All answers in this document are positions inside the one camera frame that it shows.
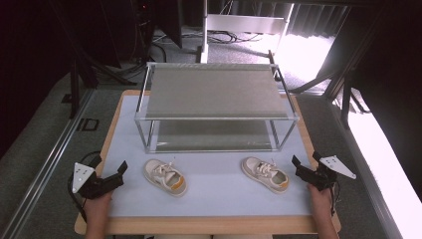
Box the metal shoe rack grey shelves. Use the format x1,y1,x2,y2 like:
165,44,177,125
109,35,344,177
133,62,301,154

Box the person's right hand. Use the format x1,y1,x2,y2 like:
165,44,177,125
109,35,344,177
306,184,334,215

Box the aluminium floor rail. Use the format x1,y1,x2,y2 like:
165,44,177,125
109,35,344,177
0,89,96,239

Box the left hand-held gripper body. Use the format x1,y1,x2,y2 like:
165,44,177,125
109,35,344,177
72,161,124,200

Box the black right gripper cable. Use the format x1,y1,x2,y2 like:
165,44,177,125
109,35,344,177
329,180,342,217

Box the light blue table mat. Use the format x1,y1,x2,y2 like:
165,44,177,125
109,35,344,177
102,95,314,219

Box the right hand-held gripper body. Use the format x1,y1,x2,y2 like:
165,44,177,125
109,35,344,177
296,154,358,192

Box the white metal stand frame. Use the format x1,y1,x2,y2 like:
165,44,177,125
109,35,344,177
198,0,296,65

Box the black metal stand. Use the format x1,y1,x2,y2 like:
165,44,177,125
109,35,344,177
291,6,373,130
49,0,137,120

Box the person's left hand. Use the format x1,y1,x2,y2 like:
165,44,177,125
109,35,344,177
82,191,114,217

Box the black floor bracket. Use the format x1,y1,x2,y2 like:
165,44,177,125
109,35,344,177
76,117,101,132

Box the small beige sneaker orange heel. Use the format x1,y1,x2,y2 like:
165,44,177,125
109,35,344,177
240,155,291,195
142,158,188,198

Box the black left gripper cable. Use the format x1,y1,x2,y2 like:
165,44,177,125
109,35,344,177
67,150,102,224

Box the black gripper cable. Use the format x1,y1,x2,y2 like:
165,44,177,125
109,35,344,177
329,180,342,217
67,150,102,224

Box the dark curtain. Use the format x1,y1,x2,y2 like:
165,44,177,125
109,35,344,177
288,3,349,38

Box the black cables on floor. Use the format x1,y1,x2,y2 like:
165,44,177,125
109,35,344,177
205,29,264,45

